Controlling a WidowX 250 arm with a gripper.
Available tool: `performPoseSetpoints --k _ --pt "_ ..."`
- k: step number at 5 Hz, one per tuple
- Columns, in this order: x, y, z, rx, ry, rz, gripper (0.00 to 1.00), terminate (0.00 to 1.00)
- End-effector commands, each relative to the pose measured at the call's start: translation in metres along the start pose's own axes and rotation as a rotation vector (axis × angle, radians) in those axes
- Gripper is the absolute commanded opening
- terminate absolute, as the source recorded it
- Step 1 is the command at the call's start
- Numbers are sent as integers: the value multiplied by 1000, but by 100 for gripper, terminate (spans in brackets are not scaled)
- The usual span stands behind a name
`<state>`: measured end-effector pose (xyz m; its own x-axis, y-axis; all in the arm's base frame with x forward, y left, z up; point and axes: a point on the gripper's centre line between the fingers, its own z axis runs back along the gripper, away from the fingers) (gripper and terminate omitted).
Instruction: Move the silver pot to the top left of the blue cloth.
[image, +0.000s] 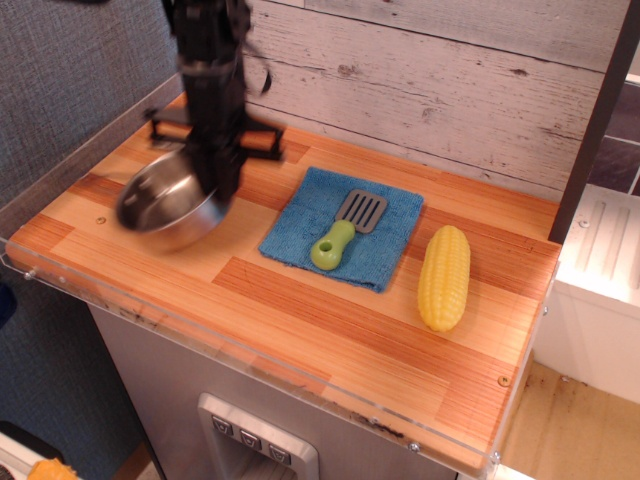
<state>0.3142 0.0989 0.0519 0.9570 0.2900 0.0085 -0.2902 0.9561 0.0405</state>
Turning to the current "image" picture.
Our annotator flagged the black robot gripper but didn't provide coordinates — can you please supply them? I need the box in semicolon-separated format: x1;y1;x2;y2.
145;62;284;200

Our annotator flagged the silver metal pot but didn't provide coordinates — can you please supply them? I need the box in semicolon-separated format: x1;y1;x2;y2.
115;150;231;252

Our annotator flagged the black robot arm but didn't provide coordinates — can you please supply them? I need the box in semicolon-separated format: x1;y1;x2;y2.
147;1;284;203

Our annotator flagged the blue cloth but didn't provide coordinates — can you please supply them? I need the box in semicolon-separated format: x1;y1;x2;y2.
259;167;423;293

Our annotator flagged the grey toy fridge cabinet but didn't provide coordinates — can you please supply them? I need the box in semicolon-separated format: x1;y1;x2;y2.
90;307;457;479

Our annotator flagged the yellow plastic corn cob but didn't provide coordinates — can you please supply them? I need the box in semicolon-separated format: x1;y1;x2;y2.
417;225;471;332

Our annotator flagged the silver dispenser panel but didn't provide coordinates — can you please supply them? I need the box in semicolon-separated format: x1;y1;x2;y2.
197;393;320;479

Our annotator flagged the orange toy item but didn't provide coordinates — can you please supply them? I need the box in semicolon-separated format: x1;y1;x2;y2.
27;459;79;480

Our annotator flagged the white toy sink unit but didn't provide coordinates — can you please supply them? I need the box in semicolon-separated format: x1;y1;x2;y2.
532;74;640;401

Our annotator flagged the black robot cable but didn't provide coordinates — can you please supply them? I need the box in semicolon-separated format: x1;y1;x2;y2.
239;29;274;97

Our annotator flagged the green handled grey spatula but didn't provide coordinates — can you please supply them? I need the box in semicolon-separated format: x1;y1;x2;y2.
310;189;388;271

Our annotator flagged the dark vertical post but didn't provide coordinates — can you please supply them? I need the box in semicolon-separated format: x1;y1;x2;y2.
548;0;639;244

